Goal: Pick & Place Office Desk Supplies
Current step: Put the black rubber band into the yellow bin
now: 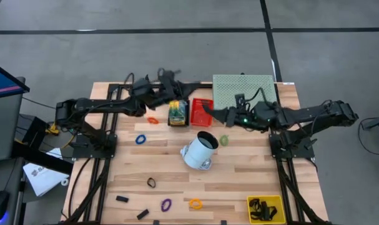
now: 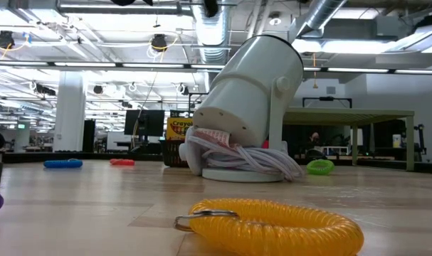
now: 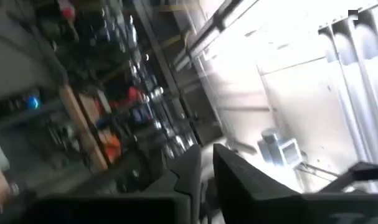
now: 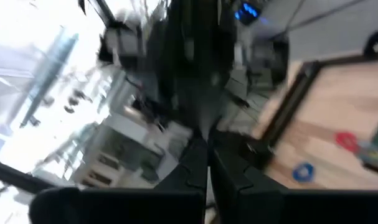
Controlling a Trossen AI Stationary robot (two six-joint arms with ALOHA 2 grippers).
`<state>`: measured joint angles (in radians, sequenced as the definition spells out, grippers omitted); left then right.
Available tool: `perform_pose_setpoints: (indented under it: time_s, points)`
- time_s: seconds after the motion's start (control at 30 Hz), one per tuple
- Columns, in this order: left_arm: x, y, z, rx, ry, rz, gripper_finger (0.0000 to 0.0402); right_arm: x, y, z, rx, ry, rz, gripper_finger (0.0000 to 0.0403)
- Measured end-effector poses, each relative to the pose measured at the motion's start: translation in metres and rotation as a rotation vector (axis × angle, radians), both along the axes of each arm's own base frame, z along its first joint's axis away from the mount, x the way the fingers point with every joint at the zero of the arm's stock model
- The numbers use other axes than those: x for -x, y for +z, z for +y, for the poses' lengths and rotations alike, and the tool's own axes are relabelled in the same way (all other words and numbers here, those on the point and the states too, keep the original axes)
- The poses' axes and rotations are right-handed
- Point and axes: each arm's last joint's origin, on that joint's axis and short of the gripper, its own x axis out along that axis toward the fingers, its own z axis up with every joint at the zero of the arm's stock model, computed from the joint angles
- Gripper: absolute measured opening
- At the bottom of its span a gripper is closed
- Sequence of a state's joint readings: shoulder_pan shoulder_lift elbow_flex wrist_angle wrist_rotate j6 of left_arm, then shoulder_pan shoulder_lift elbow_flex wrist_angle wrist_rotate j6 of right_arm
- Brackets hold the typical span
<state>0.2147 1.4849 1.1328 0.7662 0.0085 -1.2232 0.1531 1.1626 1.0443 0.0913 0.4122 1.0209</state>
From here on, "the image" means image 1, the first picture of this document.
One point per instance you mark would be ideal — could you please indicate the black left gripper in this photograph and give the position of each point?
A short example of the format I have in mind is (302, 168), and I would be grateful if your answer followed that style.
(167, 90)

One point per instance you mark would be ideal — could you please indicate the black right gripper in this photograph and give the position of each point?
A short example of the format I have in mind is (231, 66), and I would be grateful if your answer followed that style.
(254, 117)

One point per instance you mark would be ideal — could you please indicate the green coil wristband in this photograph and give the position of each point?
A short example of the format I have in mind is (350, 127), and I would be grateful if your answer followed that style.
(222, 137)

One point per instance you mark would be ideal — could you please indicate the small dark green box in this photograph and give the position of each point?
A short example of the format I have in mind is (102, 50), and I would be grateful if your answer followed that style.
(174, 107)

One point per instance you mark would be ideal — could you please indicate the orange-red coil wristband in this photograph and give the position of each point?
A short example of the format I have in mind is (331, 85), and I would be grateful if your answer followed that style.
(149, 119)

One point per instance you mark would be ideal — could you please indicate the blue coil wristband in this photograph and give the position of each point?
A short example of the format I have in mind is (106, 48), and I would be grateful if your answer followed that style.
(136, 139)

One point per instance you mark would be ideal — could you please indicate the purple coil wristband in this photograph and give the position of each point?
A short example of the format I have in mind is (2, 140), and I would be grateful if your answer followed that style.
(162, 206)

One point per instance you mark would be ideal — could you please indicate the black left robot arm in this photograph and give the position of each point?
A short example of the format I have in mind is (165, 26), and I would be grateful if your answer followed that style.
(108, 104)

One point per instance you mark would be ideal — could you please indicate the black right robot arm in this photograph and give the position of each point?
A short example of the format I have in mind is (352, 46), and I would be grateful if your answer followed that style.
(317, 114)

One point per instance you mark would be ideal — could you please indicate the black desk beam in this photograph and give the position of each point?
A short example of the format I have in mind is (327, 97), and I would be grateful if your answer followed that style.
(42, 157)

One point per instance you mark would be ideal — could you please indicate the pale green perforated metal shelf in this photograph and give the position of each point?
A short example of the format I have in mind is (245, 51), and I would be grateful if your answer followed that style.
(226, 90)

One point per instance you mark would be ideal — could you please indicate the red mesh basket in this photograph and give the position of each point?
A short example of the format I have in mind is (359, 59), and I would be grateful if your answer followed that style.
(197, 118)

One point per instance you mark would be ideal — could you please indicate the black mesh basket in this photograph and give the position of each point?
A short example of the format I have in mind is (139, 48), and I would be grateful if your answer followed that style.
(178, 126)

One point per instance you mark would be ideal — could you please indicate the white cylindrical cup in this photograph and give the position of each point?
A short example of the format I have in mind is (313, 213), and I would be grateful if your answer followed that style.
(197, 153)

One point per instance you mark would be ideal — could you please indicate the white table label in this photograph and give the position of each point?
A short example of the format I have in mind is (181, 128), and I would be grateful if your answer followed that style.
(288, 83)

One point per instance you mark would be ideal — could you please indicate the yellow coil wristband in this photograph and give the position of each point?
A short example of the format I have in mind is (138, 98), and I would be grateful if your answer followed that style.
(190, 204)

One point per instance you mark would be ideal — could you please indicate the yellow plastic bin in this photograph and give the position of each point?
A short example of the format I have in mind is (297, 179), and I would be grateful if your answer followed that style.
(281, 203)

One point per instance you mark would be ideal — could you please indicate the white tape roll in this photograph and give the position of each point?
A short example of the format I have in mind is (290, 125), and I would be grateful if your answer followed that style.
(62, 182)

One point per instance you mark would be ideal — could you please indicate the white printed paper sheet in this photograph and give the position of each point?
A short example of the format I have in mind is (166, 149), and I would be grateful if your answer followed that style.
(42, 179)

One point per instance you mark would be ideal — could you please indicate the computer monitor blue screen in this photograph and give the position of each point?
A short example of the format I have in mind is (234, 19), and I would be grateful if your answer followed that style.
(2, 82)

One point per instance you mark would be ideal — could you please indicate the black aluminium table frame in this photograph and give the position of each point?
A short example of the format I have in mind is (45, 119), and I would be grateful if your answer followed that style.
(201, 85)

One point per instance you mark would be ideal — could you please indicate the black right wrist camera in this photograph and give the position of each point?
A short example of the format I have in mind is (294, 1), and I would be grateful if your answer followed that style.
(240, 100)

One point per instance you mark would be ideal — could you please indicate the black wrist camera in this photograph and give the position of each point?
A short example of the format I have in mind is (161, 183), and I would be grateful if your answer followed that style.
(240, 100)
(141, 88)

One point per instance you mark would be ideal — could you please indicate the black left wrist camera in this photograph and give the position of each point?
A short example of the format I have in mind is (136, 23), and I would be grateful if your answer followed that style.
(141, 88)

